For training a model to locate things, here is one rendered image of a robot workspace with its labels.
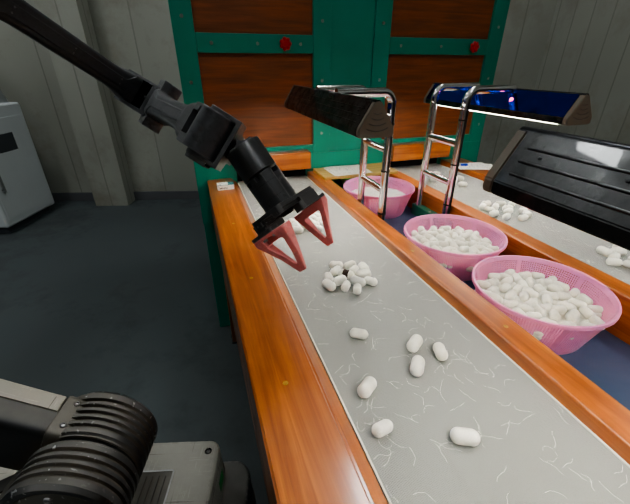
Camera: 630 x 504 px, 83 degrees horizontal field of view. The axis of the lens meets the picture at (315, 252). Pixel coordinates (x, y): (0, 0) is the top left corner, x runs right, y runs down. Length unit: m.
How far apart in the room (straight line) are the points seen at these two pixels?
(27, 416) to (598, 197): 0.64
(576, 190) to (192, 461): 0.78
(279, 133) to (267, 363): 1.11
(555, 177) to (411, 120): 1.37
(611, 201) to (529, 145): 0.11
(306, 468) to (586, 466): 0.34
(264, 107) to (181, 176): 2.31
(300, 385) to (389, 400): 0.13
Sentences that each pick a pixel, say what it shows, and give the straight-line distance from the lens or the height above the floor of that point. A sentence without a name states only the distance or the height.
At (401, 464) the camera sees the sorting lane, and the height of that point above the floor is 0.74.
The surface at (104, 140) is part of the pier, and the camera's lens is 3.68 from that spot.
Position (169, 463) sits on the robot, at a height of 0.47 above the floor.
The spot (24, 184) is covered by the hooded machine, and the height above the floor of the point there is 0.31.
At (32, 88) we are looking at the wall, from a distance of 4.08.
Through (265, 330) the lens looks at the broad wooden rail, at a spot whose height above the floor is 0.76.
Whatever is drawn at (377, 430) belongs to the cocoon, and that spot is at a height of 0.76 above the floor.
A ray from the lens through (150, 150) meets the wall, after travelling 3.74.
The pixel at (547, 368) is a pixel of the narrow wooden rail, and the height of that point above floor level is 0.77.
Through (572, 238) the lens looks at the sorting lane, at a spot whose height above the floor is 0.74.
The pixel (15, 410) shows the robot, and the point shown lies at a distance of 0.57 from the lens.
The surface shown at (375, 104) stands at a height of 1.10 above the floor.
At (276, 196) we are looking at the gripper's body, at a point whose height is 1.00.
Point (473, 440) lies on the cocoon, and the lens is 0.54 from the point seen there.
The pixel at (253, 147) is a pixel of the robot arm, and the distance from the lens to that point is 0.55.
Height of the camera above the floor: 1.17
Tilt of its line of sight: 28 degrees down
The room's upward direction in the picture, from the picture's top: straight up
